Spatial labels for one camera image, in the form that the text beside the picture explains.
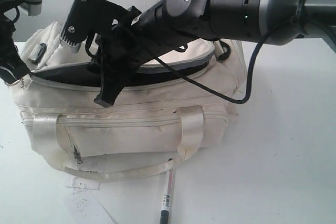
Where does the small white price tag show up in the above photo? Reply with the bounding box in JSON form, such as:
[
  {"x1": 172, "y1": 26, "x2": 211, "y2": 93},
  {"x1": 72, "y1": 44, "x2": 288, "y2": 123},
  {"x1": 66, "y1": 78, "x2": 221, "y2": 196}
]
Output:
[{"x1": 64, "y1": 192, "x2": 99, "y2": 223}]

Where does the cream fabric duffel bag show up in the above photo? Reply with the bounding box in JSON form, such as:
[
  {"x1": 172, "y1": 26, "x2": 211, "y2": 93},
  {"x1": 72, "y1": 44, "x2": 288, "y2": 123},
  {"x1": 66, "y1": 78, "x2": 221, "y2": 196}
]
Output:
[{"x1": 9, "y1": 22, "x2": 238, "y2": 182}]

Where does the white paper hang tag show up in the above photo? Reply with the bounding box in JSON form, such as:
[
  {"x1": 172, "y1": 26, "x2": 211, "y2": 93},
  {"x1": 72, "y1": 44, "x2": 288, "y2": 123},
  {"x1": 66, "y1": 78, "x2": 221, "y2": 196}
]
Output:
[{"x1": 64, "y1": 175, "x2": 100, "y2": 190}]

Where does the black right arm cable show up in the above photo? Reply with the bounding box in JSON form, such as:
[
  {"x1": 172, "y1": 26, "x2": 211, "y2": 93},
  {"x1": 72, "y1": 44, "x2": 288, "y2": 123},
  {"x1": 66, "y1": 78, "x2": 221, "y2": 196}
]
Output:
[{"x1": 86, "y1": 6, "x2": 326, "y2": 104}]

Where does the black and white marker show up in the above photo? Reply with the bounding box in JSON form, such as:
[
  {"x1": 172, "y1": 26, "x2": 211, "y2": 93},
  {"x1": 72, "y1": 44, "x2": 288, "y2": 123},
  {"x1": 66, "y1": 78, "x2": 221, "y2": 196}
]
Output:
[{"x1": 159, "y1": 168, "x2": 175, "y2": 224}]

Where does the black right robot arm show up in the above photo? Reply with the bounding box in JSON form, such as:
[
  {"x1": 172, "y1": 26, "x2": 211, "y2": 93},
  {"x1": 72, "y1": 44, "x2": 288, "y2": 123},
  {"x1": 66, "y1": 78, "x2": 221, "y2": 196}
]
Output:
[{"x1": 94, "y1": 0, "x2": 335, "y2": 107}]

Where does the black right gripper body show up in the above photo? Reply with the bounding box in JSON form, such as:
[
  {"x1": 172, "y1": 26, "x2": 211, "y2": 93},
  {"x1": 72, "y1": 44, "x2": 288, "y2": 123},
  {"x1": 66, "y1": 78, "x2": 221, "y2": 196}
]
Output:
[{"x1": 89, "y1": 6, "x2": 169, "y2": 78}]

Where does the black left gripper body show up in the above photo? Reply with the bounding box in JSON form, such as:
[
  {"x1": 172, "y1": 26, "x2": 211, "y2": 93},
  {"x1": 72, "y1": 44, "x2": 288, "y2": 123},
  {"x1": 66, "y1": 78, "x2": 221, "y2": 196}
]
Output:
[{"x1": 1, "y1": 0, "x2": 20, "y2": 69}]

